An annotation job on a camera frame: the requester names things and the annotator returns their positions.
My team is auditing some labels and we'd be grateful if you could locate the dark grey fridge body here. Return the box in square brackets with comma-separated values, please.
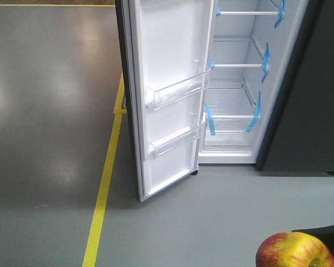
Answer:
[197, 0, 334, 176]

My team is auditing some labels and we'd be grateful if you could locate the clear fridge crisper drawer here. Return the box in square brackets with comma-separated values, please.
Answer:
[202, 115, 255, 153]

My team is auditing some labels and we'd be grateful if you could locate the lower clear door bin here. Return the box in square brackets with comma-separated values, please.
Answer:
[147, 121, 205, 159]

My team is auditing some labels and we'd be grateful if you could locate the black gripper finger holding apple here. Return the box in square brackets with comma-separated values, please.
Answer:
[292, 225, 334, 256]

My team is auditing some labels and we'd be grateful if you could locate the middle clear door bin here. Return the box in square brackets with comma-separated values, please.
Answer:
[144, 67, 212, 110]

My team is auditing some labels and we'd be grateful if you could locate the red yellow apple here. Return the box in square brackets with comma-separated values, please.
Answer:
[256, 232, 334, 267]

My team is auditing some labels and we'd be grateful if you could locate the fridge door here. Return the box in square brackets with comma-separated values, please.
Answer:
[116, 1, 215, 201]

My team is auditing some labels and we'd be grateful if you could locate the yellow floor tape line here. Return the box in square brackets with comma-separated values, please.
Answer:
[82, 77, 127, 266]

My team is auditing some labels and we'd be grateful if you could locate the clear door bin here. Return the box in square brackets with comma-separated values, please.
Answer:
[147, 121, 205, 159]
[144, 67, 212, 110]

